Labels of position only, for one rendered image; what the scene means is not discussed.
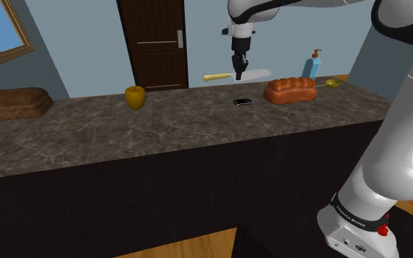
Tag yellow handled kitchen knife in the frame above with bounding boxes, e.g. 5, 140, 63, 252
202, 68, 272, 83

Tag small black flat phone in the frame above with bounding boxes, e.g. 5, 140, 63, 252
232, 97, 255, 107

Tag orange brown bread loaf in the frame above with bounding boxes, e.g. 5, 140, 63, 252
262, 76, 318, 106

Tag blue soap dispenser bottle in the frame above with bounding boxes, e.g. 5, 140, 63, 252
301, 48, 323, 81

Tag dark brown door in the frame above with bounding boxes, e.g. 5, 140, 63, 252
115, 0, 190, 92

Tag yellow spoon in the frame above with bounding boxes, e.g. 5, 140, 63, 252
315, 78, 342, 89

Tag yellow apple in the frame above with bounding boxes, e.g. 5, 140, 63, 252
124, 84, 147, 111

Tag dark brown bread loaf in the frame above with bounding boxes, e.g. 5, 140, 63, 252
0, 86, 55, 123

